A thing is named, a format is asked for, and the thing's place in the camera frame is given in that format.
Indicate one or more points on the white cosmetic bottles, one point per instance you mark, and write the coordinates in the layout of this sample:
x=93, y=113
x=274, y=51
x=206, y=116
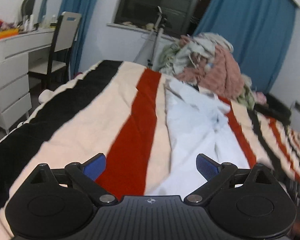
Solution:
x=29, y=24

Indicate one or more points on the silver tripod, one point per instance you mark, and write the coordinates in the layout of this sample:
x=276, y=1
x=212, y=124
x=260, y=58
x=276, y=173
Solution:
x=154, y=37

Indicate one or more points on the striped red black cream blanket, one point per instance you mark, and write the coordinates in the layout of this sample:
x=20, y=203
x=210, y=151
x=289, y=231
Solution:
x=118, y=109

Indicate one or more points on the wavy vanity mirror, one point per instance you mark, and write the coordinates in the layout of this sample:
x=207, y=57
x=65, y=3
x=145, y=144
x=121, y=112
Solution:
x=37, y=8

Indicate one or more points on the light green clothes pile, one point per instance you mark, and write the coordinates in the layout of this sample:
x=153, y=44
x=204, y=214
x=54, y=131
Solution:
x=246, y=97

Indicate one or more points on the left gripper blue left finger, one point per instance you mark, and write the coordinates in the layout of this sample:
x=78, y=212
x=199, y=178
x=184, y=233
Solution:
x=83, y=177

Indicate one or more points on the orange tray on dresser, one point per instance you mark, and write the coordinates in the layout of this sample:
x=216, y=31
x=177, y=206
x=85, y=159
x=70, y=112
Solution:
x=9, y=33

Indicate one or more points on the small pink garment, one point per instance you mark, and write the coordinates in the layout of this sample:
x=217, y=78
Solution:
x=260, y=98

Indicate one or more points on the black wall socket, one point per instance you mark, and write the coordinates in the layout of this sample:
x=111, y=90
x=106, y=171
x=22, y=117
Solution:
x=297, y=106

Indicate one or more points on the black armchair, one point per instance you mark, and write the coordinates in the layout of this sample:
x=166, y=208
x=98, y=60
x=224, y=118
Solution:
x=274, y=108

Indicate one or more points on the black and white chair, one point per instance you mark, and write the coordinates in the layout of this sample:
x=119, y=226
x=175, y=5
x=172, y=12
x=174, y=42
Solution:
x=44, y=67

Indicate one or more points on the pink fluffy blanket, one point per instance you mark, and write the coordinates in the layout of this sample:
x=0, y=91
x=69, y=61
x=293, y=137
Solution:
x=223, y=76

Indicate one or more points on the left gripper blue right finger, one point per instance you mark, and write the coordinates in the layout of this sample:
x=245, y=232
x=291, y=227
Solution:
x=218, y=177

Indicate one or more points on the grey white clothes pile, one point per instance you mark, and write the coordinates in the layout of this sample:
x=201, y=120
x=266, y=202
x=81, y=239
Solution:
x=198, y=49

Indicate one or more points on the white dresser with drawers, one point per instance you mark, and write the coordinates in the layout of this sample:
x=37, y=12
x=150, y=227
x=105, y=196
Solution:
x=15, y=99

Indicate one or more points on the dark window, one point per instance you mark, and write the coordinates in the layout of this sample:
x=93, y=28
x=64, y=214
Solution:
x=182, y=16

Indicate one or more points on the right blue curtain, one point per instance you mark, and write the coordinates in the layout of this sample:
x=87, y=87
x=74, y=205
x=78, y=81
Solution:
x=260, y=32

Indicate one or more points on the white t-shirt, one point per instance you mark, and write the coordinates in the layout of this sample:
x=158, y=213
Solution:
x=196, y=123

